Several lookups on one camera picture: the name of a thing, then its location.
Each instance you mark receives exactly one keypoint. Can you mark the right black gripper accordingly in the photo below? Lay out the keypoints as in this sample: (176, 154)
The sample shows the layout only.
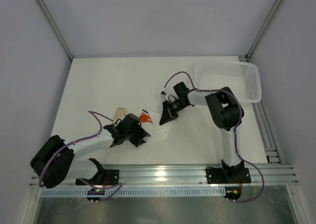
(169, 109)

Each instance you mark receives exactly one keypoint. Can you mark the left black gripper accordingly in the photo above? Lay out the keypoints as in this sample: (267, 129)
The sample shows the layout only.
(139, 134)

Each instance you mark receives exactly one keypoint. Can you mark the white paper napkin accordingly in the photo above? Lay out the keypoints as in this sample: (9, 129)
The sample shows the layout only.
(158, 132)

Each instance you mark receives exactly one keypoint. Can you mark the orange plastic spoon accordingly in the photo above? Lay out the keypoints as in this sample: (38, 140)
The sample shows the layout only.
(142, 117)

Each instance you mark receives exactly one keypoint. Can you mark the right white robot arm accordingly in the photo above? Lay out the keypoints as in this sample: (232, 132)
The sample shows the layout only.
(226, 113)

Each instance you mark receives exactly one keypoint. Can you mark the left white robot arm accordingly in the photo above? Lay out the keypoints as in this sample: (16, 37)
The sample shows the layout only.
(60, 159)

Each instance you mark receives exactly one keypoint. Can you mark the beige utensil case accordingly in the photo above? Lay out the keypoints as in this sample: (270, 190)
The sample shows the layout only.
(120, 113)

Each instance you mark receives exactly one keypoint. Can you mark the white plastic basket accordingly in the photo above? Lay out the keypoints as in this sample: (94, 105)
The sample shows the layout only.
(241, 77)

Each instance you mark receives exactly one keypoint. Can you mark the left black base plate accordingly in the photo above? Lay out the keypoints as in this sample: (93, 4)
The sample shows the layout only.
(111, 175)

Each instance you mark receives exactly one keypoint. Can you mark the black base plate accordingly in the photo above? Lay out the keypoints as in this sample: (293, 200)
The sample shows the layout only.
(214, 175)
(111, 175)

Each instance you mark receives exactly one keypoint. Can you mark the white slotted cable duct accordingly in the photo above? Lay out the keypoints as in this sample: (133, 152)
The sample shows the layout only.
(126, 192)

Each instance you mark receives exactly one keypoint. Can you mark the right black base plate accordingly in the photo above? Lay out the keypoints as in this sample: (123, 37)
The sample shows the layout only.
(214, 175)

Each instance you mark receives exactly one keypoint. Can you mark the right side aluminium rail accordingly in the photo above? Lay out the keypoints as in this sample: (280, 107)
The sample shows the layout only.
(267, 134)

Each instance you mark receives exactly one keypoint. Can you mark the aluminium mounting rail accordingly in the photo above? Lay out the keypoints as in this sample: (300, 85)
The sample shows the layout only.
(195, 175)

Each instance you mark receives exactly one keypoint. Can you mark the right aluminium frame post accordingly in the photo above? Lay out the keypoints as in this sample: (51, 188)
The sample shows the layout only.
(272, 13)

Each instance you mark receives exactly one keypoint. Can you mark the aluminium frame post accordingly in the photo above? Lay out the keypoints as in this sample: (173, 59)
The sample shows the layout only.
(49, 18)
(272, 13)

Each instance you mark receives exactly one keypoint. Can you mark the left aluminium frame post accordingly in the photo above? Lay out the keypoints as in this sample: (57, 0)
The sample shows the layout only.
(49, 18)

